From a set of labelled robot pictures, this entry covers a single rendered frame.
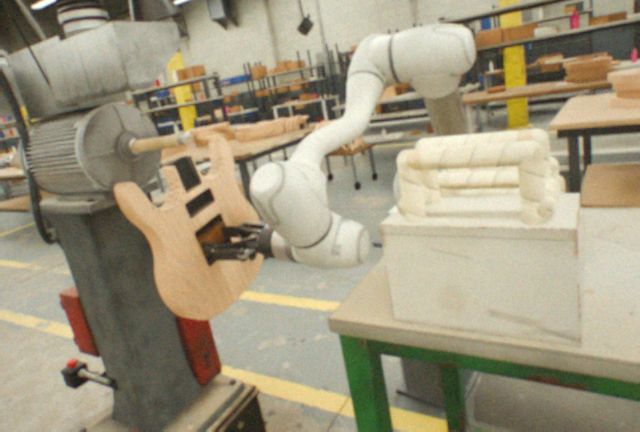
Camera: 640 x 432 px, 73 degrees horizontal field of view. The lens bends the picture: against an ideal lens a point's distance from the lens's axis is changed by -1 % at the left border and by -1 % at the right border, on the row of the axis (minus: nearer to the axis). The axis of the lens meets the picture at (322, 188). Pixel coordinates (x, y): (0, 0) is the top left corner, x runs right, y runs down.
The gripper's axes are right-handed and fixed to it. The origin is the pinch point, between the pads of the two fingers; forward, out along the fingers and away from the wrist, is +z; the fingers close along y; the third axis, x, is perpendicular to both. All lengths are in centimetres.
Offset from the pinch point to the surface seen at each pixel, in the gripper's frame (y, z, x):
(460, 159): -10, -65, 21
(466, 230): -12, -65, 11
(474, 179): 5, -63, 11
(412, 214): -11, -57, 13
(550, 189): -6, -76, 14
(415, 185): -10, -58, 17
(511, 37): 350, -30, -18
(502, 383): 69, -47, -113
